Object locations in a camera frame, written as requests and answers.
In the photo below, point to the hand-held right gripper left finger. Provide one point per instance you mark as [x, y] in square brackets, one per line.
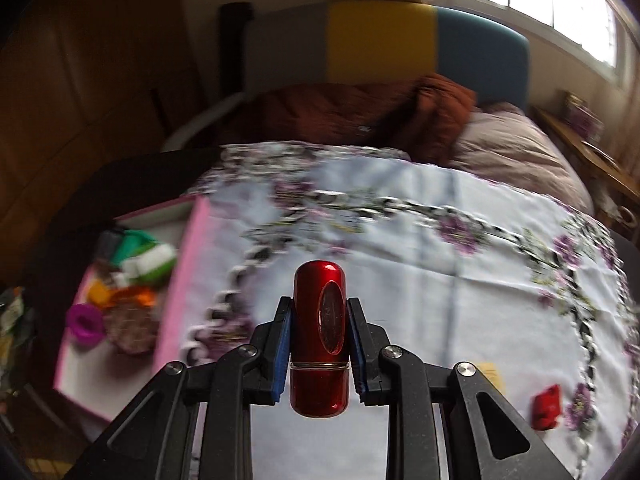
[282, 355]

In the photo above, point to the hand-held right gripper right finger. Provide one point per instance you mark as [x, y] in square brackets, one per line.
[359, 355]

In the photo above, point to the red metallic tube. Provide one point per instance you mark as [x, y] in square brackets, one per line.
[310, 310]

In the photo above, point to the brown scalloped round object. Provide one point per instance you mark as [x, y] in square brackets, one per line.
[131, 327]

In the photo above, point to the orange plastic piece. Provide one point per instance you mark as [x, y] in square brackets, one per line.
[137, 295]

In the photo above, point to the white green plug-in device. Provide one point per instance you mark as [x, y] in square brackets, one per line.
[150, 265]

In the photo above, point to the pink rimmed white tray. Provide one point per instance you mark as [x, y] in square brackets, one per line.
[100, 380]

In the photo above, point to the green plastic flanged block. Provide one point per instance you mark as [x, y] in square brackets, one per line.
[132, 245]

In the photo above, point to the small black object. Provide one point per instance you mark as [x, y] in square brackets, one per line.
[106, 247]

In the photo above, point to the embroidered floral tablecloth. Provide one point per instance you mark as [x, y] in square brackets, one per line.
[425, 285]

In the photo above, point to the small yellow paper piece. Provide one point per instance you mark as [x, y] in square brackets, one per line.
[489, 375]

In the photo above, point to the small red object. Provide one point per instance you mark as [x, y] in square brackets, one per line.
[546, 406]

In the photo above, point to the small orange yellow piece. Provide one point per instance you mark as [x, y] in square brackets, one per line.
[98, 291]

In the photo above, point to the rust brown quilt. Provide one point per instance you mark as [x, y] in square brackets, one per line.
[350, 115]

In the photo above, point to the pink pillow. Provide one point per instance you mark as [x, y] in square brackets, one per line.
[515, 160]

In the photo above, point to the wooden bedside table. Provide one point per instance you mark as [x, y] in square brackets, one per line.
[590, 160]

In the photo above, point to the grey yellow blue headboard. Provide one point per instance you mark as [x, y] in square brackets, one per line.
[380, 40]

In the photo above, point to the purple box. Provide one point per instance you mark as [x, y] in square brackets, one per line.
[582, 117]

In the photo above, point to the wooden wardrobe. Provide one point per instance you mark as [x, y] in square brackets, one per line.
[75, 85]

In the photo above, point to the white curved rail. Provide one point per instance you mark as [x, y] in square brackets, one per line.
[200, 120]

